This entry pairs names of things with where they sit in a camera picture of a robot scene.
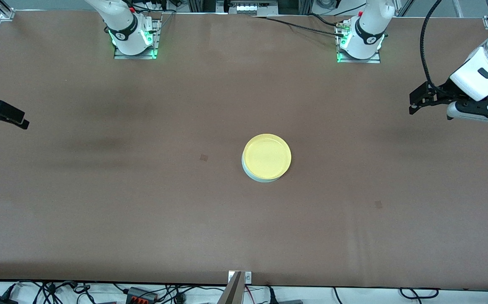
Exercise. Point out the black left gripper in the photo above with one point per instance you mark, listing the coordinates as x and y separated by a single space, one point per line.
443 93

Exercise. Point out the yellow round plate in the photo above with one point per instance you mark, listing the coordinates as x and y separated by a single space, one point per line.
267 156

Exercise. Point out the pale green round plate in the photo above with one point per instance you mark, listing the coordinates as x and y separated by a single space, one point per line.
261 180

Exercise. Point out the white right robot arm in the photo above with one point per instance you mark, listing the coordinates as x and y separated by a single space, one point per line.
126 25

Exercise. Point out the white terminal block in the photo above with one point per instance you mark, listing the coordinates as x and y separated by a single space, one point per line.
246 9

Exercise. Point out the black orange power adapter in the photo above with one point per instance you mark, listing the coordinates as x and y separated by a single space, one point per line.
140 294

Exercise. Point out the black power plug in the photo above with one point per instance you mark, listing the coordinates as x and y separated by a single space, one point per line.
272 295

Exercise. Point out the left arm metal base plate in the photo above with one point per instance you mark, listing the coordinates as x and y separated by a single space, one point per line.
377 60

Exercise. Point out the metal camera post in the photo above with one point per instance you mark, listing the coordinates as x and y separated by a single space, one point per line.
232 291

